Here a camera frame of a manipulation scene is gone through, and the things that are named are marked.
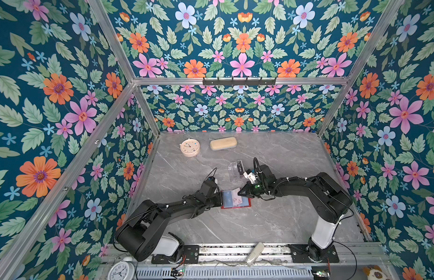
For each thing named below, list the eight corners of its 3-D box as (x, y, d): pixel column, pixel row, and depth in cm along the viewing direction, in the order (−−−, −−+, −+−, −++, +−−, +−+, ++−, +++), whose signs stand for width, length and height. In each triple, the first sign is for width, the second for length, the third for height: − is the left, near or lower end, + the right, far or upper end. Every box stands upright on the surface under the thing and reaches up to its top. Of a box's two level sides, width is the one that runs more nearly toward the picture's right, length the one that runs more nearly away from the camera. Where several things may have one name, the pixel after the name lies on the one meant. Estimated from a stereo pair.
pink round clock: (179, 157, 109) (177, 154, 106) (182, 141, 117) (181, 138, 115) (198, 157, 109) (197, 154, 106) (200, 141, 117) (200, 138, 115)
